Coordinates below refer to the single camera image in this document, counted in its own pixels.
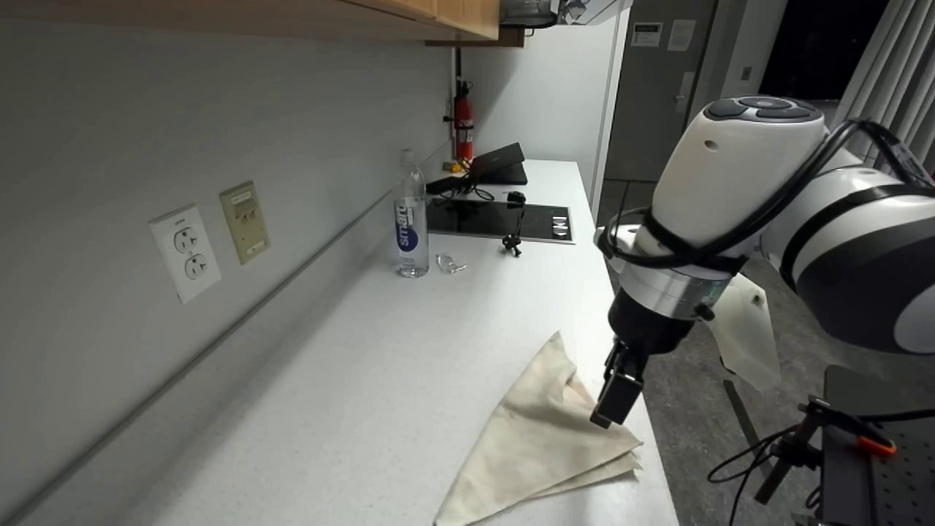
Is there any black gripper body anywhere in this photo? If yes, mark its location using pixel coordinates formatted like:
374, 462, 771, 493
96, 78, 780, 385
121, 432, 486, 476
609, 292, 692, 378

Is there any beige towel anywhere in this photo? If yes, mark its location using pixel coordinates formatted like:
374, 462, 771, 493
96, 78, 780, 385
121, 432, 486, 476
432, 334, 641, 526

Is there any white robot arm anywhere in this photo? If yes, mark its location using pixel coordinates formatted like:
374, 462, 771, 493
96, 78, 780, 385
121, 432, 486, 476
590, 97, 935, 427

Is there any small clear plastic wrapper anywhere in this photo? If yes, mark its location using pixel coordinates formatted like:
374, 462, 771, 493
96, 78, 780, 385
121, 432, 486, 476
436, 255, 464, 275

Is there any black induction cooktop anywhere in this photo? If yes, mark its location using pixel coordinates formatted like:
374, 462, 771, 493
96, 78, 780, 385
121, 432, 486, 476
428, 199, 572, 243

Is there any clear plastic water bottle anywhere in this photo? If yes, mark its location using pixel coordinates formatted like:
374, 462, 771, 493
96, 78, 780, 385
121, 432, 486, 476
396, 150, 429, 278

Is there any red fire extinguisher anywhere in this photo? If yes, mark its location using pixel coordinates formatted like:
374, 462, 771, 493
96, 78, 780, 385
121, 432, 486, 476
451, 78, 477, 166

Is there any wooden upper cabinet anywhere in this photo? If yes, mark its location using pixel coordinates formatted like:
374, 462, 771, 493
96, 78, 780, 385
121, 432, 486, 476
0, 0, 504, 45

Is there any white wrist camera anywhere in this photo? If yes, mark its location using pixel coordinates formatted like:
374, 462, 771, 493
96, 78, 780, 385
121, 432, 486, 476
707, 275, 780, 391

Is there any black cable with clamp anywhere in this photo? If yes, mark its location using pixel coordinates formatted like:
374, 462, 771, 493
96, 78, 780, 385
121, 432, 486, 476
496, 189, 530, 261

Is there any beige wall switch plate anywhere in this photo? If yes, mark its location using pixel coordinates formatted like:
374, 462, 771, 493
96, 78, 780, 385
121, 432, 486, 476
220, 182, 268, 262

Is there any white wall power outlet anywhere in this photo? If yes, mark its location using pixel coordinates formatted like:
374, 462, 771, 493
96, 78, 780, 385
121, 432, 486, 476
149, 205, 223, 303

